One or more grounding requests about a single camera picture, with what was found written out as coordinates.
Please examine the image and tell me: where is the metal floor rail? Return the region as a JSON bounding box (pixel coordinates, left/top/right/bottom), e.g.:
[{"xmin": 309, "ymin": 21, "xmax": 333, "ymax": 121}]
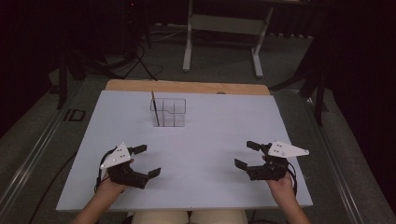
[
  {"xmin": 0, "ymin": 106, "xmax": 70, "ymax": 207},
  {"xmin": 305, "ymin": 95, "xmax": 366, "ymax": 224}
]

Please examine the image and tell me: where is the left hand-held gripper cable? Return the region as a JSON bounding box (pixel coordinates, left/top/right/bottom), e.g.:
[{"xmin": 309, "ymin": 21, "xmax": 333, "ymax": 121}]
[{"xmin": 28, "ymin": 148, "xmax": 117, "ymax": 224}]

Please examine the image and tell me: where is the white power strip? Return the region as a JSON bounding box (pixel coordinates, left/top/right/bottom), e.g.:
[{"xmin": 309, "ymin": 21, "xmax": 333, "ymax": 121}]
[{"xmin": 154, "ymin": 21, "xmax": 189, "ymax": 32}]

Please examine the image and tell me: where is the right hand-held gripper cable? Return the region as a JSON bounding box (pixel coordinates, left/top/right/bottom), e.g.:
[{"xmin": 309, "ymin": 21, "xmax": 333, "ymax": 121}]
[{"xmin": 285, "ymin": 161, "xmax": 299, "ymax": 196}]

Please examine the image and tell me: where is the black pencil with orange end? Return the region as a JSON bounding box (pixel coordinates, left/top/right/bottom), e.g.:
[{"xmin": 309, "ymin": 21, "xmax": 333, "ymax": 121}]
[{"xmin": 150, "ymin": 91, "xmax": 161, "ymax": 127}]

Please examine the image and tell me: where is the black floor socket plate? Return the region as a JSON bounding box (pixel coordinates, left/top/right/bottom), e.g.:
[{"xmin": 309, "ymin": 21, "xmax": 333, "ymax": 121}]
[{"xmin": 63, "ymin": 108, "xmax": 87, "ymax": 122}]

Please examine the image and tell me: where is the clear plastic compartment organizer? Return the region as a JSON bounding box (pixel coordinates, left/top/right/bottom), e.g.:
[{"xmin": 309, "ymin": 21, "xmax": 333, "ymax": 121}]
[{"xmin": 149, "ymin": 97, "xmax": 187, "ymax": 128}]

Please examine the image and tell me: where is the hand-held gripper cable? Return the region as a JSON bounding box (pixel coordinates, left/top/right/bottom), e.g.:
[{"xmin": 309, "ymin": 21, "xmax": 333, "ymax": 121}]
[
  {"xmin": 285, "ymin": 161, "xmax": 299, "ymax": 196},
  {"xmin": 28, "ymin": 148, "xmax": 117, "ymax": 224}
]

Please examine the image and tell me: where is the person's left leg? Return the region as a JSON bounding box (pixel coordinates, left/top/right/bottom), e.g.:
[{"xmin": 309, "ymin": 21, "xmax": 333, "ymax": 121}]
[{"xmin": 130, "ymin": 210, "xmax": 190, "ymax": 224}]

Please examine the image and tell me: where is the black metal stand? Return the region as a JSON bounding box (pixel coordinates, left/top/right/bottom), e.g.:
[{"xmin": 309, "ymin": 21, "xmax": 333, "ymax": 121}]
[
  {"xmin": 270, "ymin": 29, "xmax": 331, "ymax": 127},
  {"xmin": 56, "ymin": 50, "xmax": 88, "ymax": 110}
]

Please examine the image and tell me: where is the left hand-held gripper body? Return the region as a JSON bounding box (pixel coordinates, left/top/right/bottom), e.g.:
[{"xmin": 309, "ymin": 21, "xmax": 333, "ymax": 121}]
[{"xmin": 99, "ymin": 142, "xmax": 151, "ymax": 190}]

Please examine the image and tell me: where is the person's left hand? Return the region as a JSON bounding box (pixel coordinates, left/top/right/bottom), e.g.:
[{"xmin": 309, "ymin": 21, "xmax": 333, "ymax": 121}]
[{"xmin": 98, "ymin": 158, "xmax": 135, "ymax": 196}]

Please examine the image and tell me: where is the bundle of black floor cables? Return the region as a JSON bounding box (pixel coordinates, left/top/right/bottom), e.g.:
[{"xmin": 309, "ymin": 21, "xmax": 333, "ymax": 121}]
[{"xmin": 82, "ymin": 41, "xmax": 165, "ymax": 82}]

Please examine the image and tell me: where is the person's right hand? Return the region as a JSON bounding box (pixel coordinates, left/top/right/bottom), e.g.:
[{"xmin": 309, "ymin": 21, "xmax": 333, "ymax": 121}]
[{"xmin": 262, "ymin": 154, "xmax": 295, "ymax": 203}]

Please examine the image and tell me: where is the person's leg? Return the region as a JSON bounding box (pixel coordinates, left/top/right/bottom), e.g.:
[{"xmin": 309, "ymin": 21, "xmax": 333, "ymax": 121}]
[
  {"xmin": 190, "ymin": 209, "xmax": 250, "ymax": 224},
  {"xmin": 130, "ymin": 210, "xmax": 190, "ymax": 224}
]

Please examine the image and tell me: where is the white metal stand frame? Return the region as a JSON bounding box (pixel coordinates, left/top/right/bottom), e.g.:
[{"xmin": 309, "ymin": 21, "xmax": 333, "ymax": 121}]
[{"xmin": 182, "ymin": 0, "xmax": 276, "ymax": 79}]

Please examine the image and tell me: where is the person's right leg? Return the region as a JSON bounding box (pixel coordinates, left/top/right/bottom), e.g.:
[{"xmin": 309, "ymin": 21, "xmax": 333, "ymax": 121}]
[{"xmin": 190, "ymin": 209, "xmax": 250, "ymax": 224}]

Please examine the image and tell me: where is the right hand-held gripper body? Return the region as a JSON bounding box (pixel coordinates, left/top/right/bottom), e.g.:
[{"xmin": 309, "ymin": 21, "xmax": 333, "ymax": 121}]
[{"xmin": 247, "ymin": 140, "xmax": 310, "ymax": 182}]

